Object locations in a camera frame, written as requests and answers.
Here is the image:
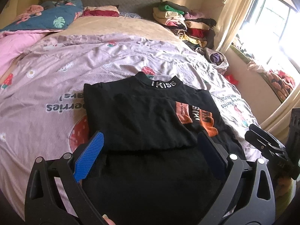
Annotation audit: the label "black IKISS sweater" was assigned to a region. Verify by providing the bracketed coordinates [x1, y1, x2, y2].
[82, 72, 245, 224]

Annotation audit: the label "colourful clothes on windowsill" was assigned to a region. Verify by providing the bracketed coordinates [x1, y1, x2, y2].
[230, 43, 297, 104]

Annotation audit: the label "pile of folded clothes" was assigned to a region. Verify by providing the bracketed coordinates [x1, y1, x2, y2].
[153, 1, 217, 49]

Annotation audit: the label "lilac strawberry print duvet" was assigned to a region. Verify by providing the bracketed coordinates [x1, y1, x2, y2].
[1, 34, 261, 216]

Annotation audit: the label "red cloth on floor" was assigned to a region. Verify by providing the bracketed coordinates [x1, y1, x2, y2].
[224, 74, 239, 85]

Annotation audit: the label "purple cloth in bag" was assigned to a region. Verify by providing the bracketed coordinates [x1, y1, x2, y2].
[195, 47, 229, 75]

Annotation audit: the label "beige bed sheet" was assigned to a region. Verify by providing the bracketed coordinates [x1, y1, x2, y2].
[48, 16, 181, 44]

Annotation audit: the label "pink blanket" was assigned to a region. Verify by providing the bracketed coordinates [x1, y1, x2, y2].
[0, 30, 50, 76]

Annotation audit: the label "teal floral quilt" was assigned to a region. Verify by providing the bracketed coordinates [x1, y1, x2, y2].
[1, 0, 83, 32]

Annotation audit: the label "cream curtain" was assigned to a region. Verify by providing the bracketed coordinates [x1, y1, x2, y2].
[214, 0, 253, 53]

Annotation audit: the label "red and cream pillow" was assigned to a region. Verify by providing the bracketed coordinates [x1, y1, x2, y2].
[82, 6, 119, 17]

